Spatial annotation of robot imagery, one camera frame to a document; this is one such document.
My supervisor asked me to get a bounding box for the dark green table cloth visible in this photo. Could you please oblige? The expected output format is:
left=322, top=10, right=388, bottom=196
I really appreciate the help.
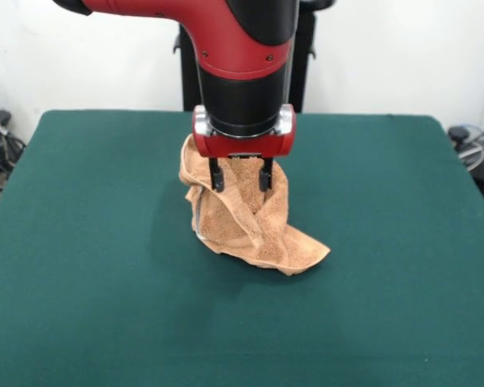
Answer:
left=0, top=109, right=484, bottom=387

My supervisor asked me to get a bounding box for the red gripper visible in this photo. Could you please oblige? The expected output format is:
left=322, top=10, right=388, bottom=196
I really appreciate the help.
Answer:
left=192, top=103, right=296, bottom=193

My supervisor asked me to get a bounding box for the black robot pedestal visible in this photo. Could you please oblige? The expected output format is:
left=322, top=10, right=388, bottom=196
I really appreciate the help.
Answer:
left=171, top=0, right=338, bottom=114

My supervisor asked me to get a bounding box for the orange terry towel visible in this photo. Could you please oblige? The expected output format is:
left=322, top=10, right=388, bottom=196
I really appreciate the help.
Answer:
left=178, top=135, right=332, bottom=277

